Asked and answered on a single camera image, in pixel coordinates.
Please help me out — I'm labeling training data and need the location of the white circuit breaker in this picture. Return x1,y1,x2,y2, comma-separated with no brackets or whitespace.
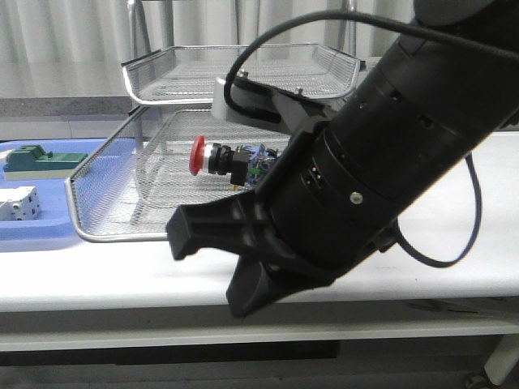
1,186,41,221

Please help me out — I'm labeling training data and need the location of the green terminal block module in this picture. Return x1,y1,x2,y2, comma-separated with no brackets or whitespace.
3,144,88,181

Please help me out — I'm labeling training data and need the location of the grey stone counter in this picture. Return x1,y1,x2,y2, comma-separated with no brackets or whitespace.
0,54,519,135

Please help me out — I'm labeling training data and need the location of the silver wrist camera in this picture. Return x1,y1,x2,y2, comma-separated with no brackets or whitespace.
211,77,336,135

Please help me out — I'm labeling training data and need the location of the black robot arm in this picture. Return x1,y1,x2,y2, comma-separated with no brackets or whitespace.
166,1,518,318

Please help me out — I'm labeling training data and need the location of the red emergency stop button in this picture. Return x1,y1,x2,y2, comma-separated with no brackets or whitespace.
188,136,279,188

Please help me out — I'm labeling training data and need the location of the grey metal rack frame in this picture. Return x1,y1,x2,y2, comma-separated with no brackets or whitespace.
126,0,366,139

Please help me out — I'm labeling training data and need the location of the grey pleated curtain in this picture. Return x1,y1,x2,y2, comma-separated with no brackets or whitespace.
1,1,413,98

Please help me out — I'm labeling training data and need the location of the blue plastic tray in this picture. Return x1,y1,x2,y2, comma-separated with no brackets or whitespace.
0,137,135,242

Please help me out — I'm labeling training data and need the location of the white table leg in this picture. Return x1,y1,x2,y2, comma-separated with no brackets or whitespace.
483,334,518,386

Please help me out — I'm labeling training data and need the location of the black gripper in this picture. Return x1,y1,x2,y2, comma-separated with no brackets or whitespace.
166,119,397,318

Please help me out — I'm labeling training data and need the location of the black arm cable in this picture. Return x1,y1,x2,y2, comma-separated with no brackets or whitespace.
223,9,519,269

